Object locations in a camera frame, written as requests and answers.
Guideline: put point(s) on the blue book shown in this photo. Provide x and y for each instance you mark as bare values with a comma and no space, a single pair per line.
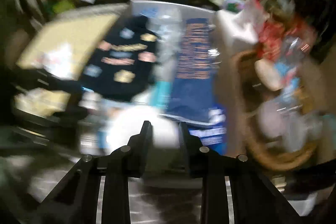
192,94

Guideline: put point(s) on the wicker basket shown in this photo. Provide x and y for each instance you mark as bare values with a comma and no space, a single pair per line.
281,124

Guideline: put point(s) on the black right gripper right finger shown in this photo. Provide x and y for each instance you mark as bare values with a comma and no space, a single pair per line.
233,191

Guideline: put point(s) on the yellow plaid tablecloth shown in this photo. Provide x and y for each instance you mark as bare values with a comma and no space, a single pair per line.
64,46

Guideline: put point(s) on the red snack package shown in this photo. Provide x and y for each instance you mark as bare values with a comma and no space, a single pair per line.
282,21

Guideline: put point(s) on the purple green round toy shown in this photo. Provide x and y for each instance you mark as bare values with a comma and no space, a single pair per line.
234,6

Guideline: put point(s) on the white storage box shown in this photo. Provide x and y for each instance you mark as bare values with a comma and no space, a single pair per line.
123,119

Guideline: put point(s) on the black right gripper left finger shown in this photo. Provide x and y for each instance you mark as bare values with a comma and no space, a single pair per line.
75,198

